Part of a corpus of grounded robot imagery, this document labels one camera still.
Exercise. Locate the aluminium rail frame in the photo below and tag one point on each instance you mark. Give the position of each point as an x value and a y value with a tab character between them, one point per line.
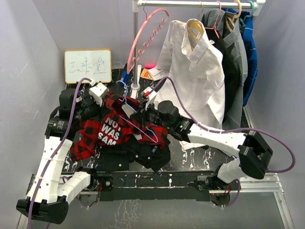
254	204

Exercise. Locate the white collared shirt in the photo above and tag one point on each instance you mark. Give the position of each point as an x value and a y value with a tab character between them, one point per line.
195	81

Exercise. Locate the light blue wire hanger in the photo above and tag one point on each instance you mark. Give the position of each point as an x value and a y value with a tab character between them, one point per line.
131	111

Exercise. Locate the pink wire hanger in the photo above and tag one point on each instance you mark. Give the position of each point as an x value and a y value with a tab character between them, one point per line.
215	22

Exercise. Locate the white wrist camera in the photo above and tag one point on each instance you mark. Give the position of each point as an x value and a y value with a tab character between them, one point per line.
148	94
98	92

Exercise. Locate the blue jacket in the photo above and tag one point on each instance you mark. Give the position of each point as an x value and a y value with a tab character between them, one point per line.
250	59

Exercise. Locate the black button shirt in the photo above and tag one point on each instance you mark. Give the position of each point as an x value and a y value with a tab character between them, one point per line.
119	157

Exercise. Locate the blue stapler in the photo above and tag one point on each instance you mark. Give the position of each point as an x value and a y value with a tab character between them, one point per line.
124	76

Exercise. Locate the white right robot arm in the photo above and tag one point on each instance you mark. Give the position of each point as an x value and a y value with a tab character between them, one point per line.
251	151

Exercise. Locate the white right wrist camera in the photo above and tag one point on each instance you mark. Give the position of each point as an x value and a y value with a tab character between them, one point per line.
148	94

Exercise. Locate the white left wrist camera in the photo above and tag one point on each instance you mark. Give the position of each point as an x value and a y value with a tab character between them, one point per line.
98	92

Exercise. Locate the small whiteboard with writing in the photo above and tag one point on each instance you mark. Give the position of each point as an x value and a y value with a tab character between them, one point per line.
95	64

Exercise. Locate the metal clothes rack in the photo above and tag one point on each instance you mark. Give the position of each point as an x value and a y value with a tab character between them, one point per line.
135	53

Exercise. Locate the orange patterned card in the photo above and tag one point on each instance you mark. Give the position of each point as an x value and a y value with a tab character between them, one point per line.
146	75

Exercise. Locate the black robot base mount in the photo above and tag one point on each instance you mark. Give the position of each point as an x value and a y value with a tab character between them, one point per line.
150	186

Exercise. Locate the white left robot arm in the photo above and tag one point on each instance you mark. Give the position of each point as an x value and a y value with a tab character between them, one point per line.
50	195

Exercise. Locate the orange plastic hanger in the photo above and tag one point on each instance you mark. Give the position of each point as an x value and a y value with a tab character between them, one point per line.
230	21

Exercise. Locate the yellow wooden hanger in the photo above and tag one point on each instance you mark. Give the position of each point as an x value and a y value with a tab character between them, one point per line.
195	30

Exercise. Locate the red black plaid shirt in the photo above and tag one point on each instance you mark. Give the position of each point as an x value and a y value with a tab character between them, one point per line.
115	128

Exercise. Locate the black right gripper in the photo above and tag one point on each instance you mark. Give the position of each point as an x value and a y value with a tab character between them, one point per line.
141	115

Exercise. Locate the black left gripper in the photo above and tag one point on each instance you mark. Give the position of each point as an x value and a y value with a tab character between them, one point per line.
100	109

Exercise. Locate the grey shirt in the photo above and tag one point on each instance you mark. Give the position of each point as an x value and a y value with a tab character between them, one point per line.
232	117

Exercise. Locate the teal plastic hanger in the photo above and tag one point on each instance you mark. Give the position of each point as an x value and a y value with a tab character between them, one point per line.
242	20

